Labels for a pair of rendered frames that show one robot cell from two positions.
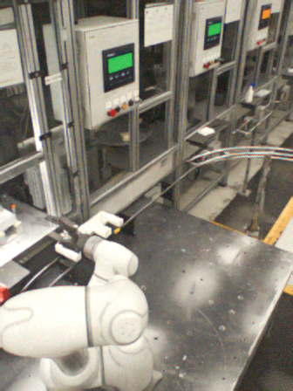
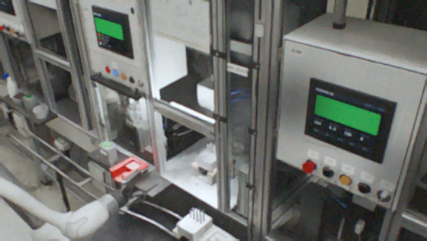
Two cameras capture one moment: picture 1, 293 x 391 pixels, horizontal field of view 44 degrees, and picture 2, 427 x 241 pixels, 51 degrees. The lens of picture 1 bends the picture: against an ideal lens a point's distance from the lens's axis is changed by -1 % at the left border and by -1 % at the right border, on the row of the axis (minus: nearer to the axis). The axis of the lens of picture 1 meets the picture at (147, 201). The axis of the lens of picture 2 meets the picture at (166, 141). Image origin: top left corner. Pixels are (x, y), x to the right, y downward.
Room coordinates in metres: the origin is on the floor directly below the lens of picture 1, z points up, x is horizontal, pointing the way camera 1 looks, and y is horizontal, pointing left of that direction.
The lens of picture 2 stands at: (1.68, -1.02, 2.32)
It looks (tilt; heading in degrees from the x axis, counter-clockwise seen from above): 34 degrees down; 105
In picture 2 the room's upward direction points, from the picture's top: 6 degrees counter-clockwise
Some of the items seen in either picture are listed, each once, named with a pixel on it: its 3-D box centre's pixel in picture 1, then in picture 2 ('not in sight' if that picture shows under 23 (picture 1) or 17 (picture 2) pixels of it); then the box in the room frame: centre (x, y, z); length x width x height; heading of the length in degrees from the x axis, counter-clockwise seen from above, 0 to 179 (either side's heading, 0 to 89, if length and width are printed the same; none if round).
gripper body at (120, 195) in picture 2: (81, 241); (122, 196); (1.12, 0.26, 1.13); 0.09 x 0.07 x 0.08; 56
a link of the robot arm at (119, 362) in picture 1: (128, 357); not in sight; (0.80, 0.06, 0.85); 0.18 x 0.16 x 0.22; 99
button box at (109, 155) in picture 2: not in sight; (110, 153); (0.88, 0.75, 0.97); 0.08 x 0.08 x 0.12; 56
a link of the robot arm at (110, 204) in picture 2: (95, 248); (107, 206); (1.08, 0.20, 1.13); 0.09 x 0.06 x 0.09; 146
